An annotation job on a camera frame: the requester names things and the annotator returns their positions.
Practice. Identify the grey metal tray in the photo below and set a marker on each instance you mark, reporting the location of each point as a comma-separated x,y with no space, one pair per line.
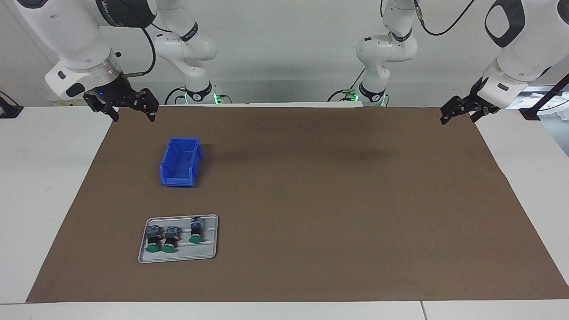
204,251

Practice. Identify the black camera stand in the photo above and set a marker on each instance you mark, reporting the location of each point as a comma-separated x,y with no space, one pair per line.
531,113

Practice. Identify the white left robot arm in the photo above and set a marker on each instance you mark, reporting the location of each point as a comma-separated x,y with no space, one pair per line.
524,58

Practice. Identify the brown paper mat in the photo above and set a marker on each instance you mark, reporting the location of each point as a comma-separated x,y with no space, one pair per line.
333,231

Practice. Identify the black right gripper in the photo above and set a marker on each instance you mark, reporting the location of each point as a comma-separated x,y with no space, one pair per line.
111,93

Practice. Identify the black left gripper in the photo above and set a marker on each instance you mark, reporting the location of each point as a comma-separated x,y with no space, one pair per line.
476,100

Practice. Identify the green push button switch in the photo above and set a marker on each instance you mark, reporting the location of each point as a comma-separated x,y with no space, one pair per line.
195,229
153,240
170,240

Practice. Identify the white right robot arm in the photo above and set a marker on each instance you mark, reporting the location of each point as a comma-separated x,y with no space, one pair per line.
75,35

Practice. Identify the blue plastic bin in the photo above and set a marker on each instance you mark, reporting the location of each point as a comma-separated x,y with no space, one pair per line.
178,178

